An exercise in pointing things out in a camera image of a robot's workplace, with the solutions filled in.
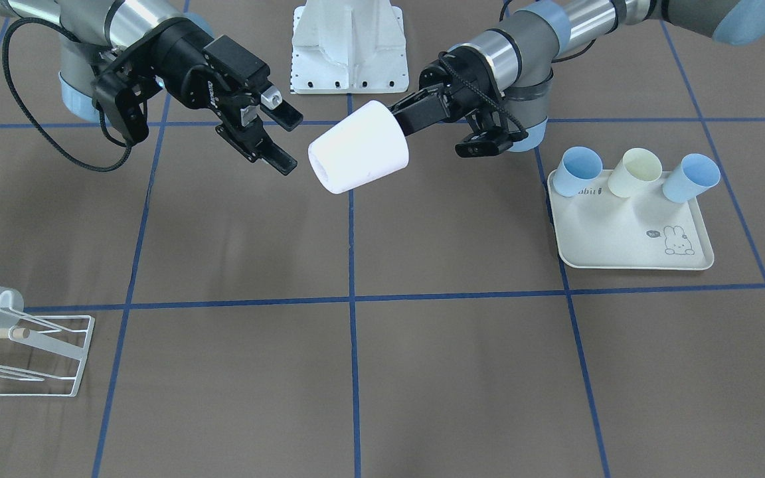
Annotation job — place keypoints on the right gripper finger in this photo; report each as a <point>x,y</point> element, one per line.
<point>279,110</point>
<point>255,144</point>

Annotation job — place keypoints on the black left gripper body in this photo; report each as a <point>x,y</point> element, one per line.
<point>441,88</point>

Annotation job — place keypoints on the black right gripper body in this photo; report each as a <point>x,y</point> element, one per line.
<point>182,58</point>

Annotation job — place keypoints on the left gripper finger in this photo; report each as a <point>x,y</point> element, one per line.
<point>419,101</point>
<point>414,122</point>

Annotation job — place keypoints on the pink plastic cup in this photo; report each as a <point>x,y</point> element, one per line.
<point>367,145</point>

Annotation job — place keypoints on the light blue cup back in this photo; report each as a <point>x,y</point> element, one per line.
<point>695,174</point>
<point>578,167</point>

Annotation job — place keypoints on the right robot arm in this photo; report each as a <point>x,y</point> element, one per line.
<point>116,55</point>

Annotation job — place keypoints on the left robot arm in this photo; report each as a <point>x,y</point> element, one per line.
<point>500,81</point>

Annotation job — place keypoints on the cream plastic cup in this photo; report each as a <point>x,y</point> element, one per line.
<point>637,169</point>

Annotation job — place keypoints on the cream plastic tray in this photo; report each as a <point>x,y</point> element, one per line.
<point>597,230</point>

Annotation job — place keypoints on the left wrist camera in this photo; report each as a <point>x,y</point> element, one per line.
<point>485,143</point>

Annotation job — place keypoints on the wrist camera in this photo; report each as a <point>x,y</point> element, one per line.
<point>120,101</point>
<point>485,143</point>

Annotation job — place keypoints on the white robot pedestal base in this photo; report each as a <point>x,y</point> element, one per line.
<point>348,47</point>

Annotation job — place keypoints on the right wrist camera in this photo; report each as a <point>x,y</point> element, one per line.
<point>120,101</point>

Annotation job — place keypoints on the white wire cup rack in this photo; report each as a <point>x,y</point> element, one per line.
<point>43,355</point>

